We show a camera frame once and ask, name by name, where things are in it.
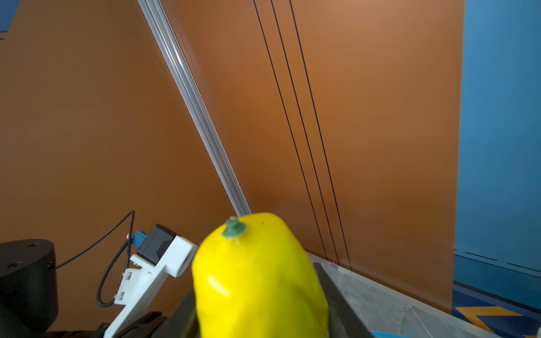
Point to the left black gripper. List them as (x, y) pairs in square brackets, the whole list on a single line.
[(29, 293)]

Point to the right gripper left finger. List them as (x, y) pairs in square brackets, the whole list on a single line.
[(183, 323)]

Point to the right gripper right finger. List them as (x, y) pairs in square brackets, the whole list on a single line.
[(343, 322)]

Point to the yellow mango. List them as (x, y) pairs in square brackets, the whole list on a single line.
[(253, 278)]

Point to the clear zip-top bag blue zipper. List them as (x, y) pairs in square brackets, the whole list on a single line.
[(376, 334)]

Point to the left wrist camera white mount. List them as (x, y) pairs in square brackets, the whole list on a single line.
[(162, 253)]

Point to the left corner aluminium post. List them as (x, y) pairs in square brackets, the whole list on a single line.
[(176, 61)]

